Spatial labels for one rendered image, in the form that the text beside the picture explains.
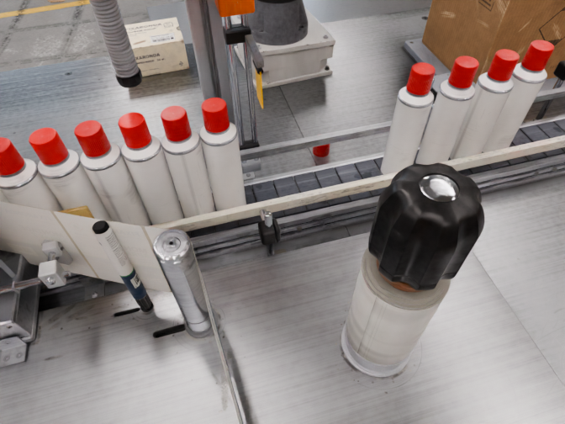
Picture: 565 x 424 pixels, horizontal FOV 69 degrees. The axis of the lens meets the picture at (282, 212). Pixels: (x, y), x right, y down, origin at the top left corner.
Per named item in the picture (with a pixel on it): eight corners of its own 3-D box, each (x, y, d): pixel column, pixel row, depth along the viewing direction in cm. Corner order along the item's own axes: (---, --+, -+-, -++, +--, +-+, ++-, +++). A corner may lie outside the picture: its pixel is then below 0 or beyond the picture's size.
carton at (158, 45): (124, 79, 102) (114, 51, 96) (122, 55, 109) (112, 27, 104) (189, 68, 105) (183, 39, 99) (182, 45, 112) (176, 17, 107)
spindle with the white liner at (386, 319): (356, 386, 51) (412, 248, 27) (331, 320, 56) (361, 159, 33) (423, 366, 52) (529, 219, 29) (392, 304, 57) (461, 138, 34)
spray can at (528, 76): (486, 161, 75) (539, 56, 59) (471, 142, 78) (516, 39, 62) (511, 155, 76) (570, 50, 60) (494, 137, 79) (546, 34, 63)
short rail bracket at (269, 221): (264, 267, 67) (260, 223, 58) (260, 253, 69) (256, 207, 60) (283, 263, 68) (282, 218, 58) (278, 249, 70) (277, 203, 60)
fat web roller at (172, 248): (187, 342, 54) (149, 267, 40) (182, 311, 57) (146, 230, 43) (221, 333, 55) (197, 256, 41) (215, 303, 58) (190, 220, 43)
